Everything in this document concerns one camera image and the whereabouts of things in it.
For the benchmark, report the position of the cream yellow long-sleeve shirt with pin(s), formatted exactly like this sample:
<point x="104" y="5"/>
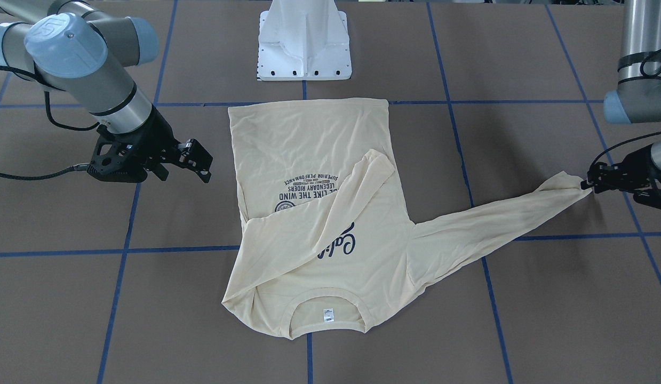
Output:
<point x="327" y="243"/>

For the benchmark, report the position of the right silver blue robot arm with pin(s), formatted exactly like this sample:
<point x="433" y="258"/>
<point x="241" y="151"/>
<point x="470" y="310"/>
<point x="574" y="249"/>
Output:
<point x="73" y="47"/>

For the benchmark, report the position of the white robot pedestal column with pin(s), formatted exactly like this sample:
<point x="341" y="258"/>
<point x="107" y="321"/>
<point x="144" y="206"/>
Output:
<point x="303" y="41"/>

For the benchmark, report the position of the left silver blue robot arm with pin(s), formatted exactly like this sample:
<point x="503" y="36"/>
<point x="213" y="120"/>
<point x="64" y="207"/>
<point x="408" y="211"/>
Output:
<point x="637" y="99"/>

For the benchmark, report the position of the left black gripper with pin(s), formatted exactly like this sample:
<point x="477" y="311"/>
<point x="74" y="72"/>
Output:
<point x="636" y="169"/>

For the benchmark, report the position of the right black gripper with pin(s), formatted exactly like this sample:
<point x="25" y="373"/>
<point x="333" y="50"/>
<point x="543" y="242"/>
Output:
<point x="156" y="137"/>

